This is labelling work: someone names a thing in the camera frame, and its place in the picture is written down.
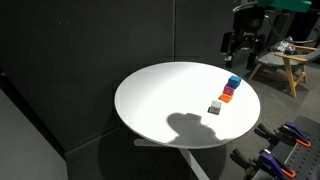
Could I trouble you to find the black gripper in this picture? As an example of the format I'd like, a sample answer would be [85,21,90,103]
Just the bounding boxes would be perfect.
[219,5,268,71]

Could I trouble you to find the grey block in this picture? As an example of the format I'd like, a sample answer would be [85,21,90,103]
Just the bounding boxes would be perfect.
[207,100,223,116]

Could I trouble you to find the blue block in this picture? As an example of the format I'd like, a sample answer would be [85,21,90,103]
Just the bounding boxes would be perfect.
[228,75,243,90]

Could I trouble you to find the magenta block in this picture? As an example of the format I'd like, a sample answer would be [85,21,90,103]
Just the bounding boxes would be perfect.
[223,85,236,97]

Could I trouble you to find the orange block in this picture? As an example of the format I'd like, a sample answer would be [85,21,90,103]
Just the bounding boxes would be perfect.
[218,93,234,104]

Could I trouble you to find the clear plastic bag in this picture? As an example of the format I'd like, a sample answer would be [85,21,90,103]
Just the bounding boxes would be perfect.
[271,39,297,55]

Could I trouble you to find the wooden lounge chair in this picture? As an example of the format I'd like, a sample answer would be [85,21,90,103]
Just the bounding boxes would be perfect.
[247,42,320,99]

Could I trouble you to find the purple spring clamp orange tips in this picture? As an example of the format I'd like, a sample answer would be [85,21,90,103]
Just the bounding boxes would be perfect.
[254,121,313,149]
[230,147,297,180]

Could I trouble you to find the white table base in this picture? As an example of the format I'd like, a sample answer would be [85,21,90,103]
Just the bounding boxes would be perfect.
[133,138,212,180]

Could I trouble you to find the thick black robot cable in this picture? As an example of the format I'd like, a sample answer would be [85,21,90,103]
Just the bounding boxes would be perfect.
[265,13,317,45]

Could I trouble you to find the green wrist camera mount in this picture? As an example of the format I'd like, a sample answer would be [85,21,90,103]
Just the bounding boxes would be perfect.
[258,0,313,13]

